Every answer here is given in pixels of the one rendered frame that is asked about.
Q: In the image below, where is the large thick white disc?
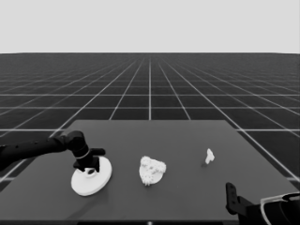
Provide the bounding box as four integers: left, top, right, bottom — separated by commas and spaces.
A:
70, 156, 113, 198

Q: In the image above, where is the small white T-shaped piece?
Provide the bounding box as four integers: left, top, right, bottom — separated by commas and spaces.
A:
204, 148, 216, 166

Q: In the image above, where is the white round carrier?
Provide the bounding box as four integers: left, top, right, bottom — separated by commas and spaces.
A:
139, 156, 168, 187

